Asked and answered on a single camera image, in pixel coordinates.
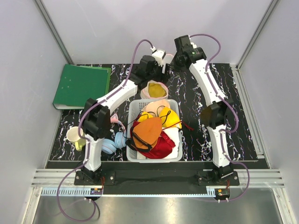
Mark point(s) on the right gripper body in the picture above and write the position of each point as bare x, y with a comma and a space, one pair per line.
176, 63

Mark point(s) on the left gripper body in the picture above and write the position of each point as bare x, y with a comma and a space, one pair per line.
157, 74

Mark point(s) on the yellow mesh bra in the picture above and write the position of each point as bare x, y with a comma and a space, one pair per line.
156, 90

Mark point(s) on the white pink mesh laundry bag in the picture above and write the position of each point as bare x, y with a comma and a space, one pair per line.
144, 92

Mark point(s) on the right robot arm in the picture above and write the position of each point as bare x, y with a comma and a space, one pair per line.
190, 57

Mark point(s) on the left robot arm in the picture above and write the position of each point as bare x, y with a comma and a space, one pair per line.
95, 122

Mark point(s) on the grey plastic laundry basket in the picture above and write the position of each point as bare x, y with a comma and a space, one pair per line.
144, 129

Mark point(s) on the red satin bra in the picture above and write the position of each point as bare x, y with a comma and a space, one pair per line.
162, 149

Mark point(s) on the pink blue cat-ear headphones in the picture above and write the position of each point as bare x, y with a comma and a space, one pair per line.
110, 146

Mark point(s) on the yellow-green plastic cup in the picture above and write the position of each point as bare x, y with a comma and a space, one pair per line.
74, 138

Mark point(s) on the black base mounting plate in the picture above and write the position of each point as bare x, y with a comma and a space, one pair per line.
178, 178

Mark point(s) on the green ring binder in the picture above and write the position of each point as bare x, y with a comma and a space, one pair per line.
80, 83

